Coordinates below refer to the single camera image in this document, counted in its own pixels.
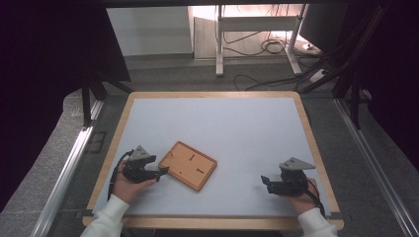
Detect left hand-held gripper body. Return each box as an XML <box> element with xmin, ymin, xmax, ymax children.
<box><xmin>122</xmin><ymin>145</ymin><xmax>158</xmax><ymax>184</ymax></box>

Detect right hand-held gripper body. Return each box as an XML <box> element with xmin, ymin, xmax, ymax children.
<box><xmin>272</xmin><ymin>157</ymin><xmax>316</xmax><ymax>198</ymax></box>

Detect wooden board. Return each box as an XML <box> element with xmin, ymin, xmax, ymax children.
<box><xmin>158</xmin><ymin>140</ymin><xmax>218</xmax><ymax>193</ymax></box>

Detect person's left hand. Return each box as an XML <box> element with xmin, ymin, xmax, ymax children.
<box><xmin>112</xmin><ymin>160</ymin><xmax>158</xmax><ymax>205</ymax></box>

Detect person's right hand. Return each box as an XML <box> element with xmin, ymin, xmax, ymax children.
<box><xmin>280</xmin><ymin>177</ymin><xmax>320</xmax><ymax>216</ymax></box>

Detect black metal stand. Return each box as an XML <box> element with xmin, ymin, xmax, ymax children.
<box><xmin>297</xmin><ymin>3</ymin><xmax>393</xmax><ymax>130</ymax></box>
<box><xmin>80</xmin><ymin>70</ymin><xmax>135</xmax><ymax>127</ymax></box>

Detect white power strip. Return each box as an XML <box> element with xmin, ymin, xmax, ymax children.
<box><xmin>308</xmin><ymin>68</ymin><xmax>328</xmax><ymax>84</ymax></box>

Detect black curtain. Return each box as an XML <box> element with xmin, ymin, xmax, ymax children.
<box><xmin>342</xmin><ymin>0</ymin><xmax>419</xmax><ymax>162</ymax></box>
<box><xmin>0</xmin><ymin>0</ymin><xmax>132</xmax><ymax>211</ymax></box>

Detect white cabinet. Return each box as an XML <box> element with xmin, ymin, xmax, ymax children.
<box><xmin>106</xmin><ymin>5</ymin><xmax>194</xmax><ymax>57</ymax></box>

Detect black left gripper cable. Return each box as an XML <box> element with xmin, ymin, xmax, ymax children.
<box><xmin>107</xmin><ymin>149</ymin><xmax>135</xmax><ymax>201</ymax></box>

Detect black and red gripper cable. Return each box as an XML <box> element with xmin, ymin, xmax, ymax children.
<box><xmin>304</xmin><ymin>177</ymin><xmax>327</xmax><ymax>219</ymax></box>

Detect aluminium rail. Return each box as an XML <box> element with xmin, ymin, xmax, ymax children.
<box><xmin>333</xmin><ymin>98</ymin><xmax>419</xmax><ymax>237</ymax></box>
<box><xmin>30</xmin><ymin>98</ymin><xmax>105</xmax><ymax>237</ymax></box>

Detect black floor cable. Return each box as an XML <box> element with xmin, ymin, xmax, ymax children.
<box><xmin>232</xmin><ymin>58</ymin><xmax>327</xmax><ymax>92</ymax></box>

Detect white desk frame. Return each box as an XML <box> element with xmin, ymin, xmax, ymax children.
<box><xmin>214</xmin><ymin>3</ymin><xmax>310</xmax><ymax>78</ymax></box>

